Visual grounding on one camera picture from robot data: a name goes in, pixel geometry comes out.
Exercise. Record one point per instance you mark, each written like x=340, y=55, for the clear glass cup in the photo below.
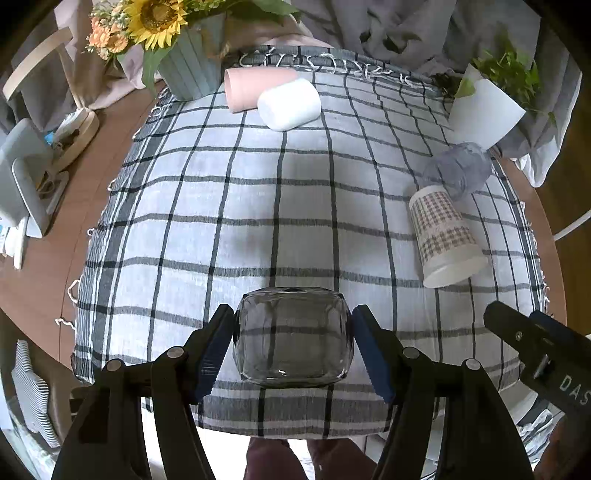
x=293, y=337

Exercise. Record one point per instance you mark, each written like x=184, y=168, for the plaid paper cup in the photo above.
x=443, y=235

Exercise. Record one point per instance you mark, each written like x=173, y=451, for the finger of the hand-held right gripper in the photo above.
x=512, y=328

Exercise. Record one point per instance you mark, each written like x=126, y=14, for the pale pink cloth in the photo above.
x=127, y=76

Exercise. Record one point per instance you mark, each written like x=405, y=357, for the clear ribbed glass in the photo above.
x=461, y=168

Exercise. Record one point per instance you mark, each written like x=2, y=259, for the ribbed blue-grey vase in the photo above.
x=191, y=64

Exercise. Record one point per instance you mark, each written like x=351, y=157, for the checked tablecloth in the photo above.
x=300, y=207

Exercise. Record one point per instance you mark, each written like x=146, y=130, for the striped star cushion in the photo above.
x=32, y=397

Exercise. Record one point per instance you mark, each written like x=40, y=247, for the green leafy plant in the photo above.
x=512, y=69

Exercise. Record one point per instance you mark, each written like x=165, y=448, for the person's maroon pants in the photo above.
x=277, y=461

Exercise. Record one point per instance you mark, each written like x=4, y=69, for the sunflower bouquet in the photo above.
x=152, y=18

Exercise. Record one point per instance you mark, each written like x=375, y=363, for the white desktop device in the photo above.
x=21, y=154

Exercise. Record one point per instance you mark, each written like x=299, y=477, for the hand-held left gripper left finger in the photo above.
x=213, y=355

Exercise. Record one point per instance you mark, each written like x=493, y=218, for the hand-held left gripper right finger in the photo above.
x=373, y=355

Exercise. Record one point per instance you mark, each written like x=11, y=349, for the white striped cloth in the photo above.
x=535, y=434

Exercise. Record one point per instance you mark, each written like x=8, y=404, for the white cup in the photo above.
x=291, y=104

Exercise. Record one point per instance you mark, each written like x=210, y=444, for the grey blanket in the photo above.
x=392, y=27

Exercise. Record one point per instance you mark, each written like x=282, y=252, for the white plant pot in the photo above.
x=485, y=110

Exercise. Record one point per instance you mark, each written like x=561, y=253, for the pink cup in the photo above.
x=244, y=87

